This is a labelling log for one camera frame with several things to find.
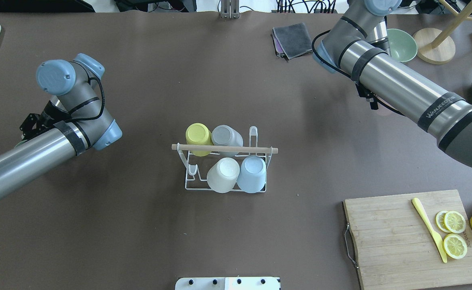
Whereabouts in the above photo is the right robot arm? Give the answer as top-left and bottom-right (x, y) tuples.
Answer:
(313, 0), (472, 167)

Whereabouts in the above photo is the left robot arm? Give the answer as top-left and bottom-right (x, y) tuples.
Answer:
(0, 53), (122, 200)

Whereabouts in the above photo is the grey cup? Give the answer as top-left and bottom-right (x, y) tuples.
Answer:
(211, 124), (243, 147)

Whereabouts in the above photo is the white cup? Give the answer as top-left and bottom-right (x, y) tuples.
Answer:
(207, 157), (241, 193)

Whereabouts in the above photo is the light blue cup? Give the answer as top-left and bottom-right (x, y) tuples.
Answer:
(237, 156), (266, 193)

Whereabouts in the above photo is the yellow cup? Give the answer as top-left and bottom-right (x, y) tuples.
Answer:
(186, 123), (213, 145)

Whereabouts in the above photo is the grey folded cloth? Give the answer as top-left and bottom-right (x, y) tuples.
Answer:
(271, 22), (312, 60)

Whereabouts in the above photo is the wooden cutting board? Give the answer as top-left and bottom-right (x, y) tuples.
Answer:
(344, 190), (472, 290)

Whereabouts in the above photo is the green ceramic bowl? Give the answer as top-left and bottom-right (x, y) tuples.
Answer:
(387, 28), (418, 64)

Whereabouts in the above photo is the wooden mug tree stand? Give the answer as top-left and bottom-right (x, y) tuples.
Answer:
(413, 0), (472, 65)

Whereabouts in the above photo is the yellow plastic knife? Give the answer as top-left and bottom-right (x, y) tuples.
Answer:
(411, 197), (448, 263)

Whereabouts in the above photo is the lemon slice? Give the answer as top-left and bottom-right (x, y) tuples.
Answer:
(435, 211), (466, 234)
(443, 233), (468, 259)

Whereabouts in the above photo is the white wire cup rack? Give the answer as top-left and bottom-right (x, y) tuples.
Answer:
(171, 123), (278, 193)

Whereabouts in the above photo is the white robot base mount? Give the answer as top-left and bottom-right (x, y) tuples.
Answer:
(175, 276), (281, 290)

